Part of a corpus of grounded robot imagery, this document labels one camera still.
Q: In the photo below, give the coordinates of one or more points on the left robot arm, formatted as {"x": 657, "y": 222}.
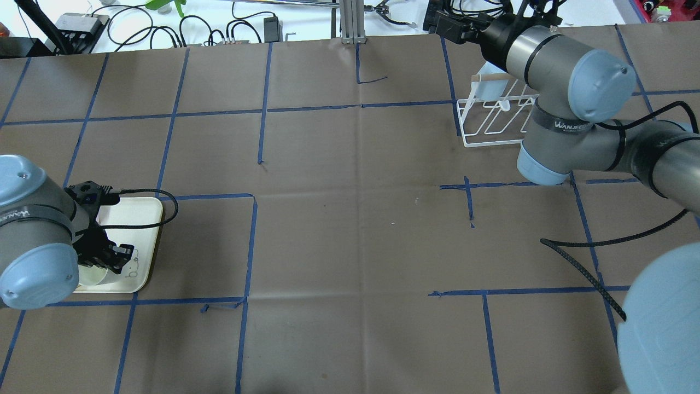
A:
{"x": 48, "y": 232}

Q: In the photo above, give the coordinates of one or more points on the aluminium frame post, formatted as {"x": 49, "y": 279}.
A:
{"x": 352, "y": 21}

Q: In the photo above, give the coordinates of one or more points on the light blue cup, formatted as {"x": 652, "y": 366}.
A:
{"x": 491, "y": 83}

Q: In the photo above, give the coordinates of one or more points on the cream white cup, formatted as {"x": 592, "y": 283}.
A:
{"x": 94, "y": 275}

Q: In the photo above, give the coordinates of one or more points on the black power adapter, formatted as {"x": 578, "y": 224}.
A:
{"x": 272, "y": 28}

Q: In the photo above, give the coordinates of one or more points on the white wire cup rack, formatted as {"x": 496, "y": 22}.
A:
{"x": 496, "y": 123}

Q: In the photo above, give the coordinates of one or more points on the brown paper table cover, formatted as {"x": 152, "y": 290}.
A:
{"x": 334, "y": 235}

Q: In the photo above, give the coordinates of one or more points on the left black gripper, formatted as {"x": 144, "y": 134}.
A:
{"x": 91, "y": 241}

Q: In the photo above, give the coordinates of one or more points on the cream serving tray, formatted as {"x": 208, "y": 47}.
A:
{"x": 131, "y": 211}

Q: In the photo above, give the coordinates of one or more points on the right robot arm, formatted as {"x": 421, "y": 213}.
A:
{"x": 572, "y": 127}

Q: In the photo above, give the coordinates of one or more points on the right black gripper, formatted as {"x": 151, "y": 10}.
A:
{"x": 496, "y": 34}

